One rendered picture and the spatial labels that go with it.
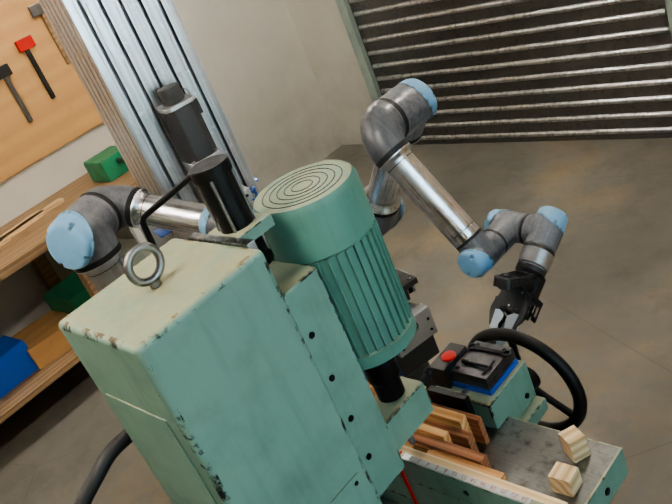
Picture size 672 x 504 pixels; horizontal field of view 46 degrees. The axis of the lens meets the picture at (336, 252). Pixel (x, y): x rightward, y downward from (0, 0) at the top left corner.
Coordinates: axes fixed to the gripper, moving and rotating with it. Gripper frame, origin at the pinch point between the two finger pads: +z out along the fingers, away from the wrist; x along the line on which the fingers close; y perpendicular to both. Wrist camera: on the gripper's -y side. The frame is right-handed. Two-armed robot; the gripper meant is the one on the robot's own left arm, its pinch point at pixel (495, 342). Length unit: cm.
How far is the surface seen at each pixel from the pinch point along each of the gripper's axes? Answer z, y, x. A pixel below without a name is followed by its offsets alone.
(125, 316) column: 32, -96, -7
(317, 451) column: 38, -64, -19
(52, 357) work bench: 59, 63, 270
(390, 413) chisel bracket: 27, -42, -12
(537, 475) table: 25.8, -23.7, -32.2
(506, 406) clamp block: 15.7, -19.0, -19.2
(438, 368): 14.4, -27.0, -7.0
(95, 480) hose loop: 55, -79, 5
